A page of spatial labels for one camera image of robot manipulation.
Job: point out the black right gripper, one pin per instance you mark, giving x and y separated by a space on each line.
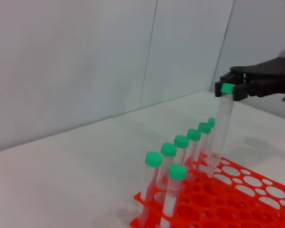
268 78

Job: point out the green capped clear test tube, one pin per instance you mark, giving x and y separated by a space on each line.
177 171
211 122
226 88
205 127
153 158
181 140
168 149
194 134

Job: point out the orange test tube rack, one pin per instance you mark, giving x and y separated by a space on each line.
204 202

